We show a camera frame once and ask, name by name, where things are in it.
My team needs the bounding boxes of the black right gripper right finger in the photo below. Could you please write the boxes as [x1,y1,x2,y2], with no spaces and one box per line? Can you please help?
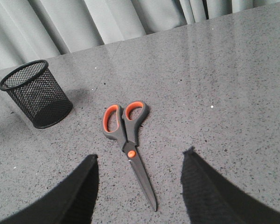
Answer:
[181,147,280,224]

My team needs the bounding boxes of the black mesh pen cup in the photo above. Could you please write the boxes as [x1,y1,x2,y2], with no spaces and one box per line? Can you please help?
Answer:
[0,60,73,129]

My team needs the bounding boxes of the grey curtain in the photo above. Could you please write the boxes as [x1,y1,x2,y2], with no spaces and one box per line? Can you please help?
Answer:
[0,0,270,70]

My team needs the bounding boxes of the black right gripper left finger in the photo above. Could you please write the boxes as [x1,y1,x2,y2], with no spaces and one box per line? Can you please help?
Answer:
[0,154,99,224]

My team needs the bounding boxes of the grey orange scissors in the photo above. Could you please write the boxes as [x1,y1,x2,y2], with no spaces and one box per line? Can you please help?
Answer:
[102,101,157,211]

